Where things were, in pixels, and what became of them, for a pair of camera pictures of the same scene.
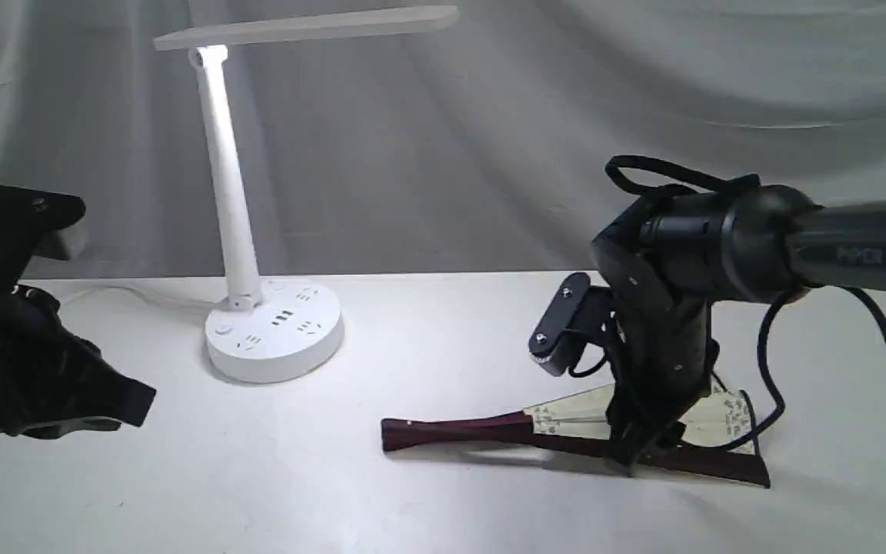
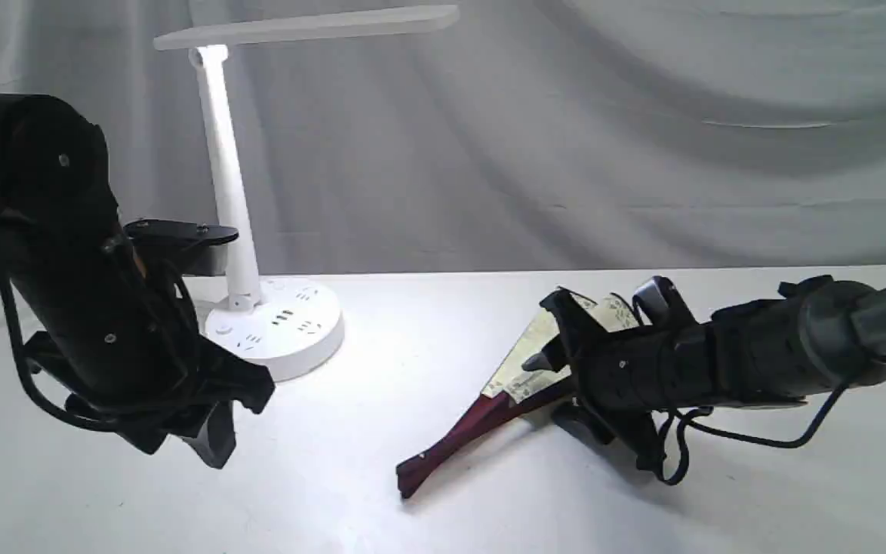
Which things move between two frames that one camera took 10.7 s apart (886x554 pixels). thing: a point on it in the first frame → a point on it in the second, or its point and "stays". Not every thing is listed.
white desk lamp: (270, 331) stays
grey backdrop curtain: (482, 148) stays
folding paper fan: (719, 442) → (514, 383)
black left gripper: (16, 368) → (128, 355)
